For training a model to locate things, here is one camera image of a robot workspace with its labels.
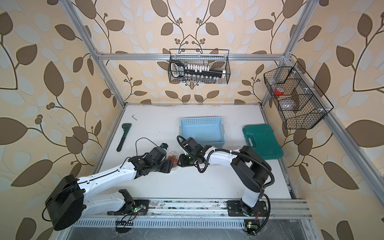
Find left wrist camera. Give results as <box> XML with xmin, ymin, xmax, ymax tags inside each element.
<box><xmin>150</xmin><ymin>143</ymin><xmax>169</xmax><ymax>162</ymax></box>

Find black wire basket on wall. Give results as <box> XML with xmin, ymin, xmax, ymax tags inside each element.
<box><xmin>168</xmin><ymin>48</ymin><xmax>231</xmax><ymax>85</ymax></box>
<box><xmin>264</xmin><ymin>62</ymin><xmax>334</xmax><ymax>130</ymax></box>

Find clear lidded jar in basket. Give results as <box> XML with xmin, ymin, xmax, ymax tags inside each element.
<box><xmin>280</xmin><ymin>99</ymin><xmax>298</xmax><ymax>111</ymax></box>

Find red tape roll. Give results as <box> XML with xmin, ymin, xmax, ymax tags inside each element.
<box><xmin>274</xmin><ymin>87</ymin><xmax>285</xmax><ymax>96</ymax></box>

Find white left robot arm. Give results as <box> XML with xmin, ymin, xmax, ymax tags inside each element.
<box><xmin>43</xmin><ymin>147</ymin><xmax>174</xmax><ymax>231</ymax></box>

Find black wire basket on right wall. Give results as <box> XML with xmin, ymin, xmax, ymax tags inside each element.
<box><xmin>264</xmin><ymin>62</ymin><xmax>334</xmax><ymax>130</ymax></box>

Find black wire basket on back wall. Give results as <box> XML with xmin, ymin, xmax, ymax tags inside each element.
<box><xmin>168</xmin><ymin>48</ymin><xmax>231</xmax><ymax>85</ymax></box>

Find strawberries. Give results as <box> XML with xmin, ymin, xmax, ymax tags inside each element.
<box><xmin>167</xmin><ymin>155</ymin><xmax>179</xmax><ymax>165</ymax></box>

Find green pipe wrench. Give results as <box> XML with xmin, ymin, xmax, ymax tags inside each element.
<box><xmin>117</xmin><ymin>123</ymin><xmax>132</xmax><ymax>152</ymax></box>

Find green plastic tool case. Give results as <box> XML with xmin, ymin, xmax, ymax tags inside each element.
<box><xmin>243</xmin><ymin>124</ymin><xmax>284</xmax><ymax>161</ymax></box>

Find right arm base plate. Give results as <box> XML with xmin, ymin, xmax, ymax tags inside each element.
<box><xmin>226</xmin><ymin>200</ymin><xmax>268</xmax><ymax>218</ymax></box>

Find black socket set holder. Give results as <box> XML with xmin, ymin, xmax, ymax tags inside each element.
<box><xmin>169</xmin><ymin>61</ymin><xmax>227</xmax><ymax>79</ymax></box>

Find clear clamshell container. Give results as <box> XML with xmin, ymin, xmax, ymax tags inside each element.
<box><xmin>166</xmin><ymin>151</ymin><xmax>179</xmax><ymax>166</ymax></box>
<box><xmin>226</xmin><ymin>146</ymin><xmax>242</xmax><ymax>152</ymax></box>

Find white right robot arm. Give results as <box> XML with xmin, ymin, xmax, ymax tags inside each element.
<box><xmin>177</xmin><ymin>136</ymin><xmax>275</xmax><ymax>217</ymax></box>

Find light blue perforated plastic basket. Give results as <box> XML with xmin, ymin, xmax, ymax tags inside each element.
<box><xmin>180</xmin><ymin>117</ymin><xmax>226</xmax><ymax>148</ymax></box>

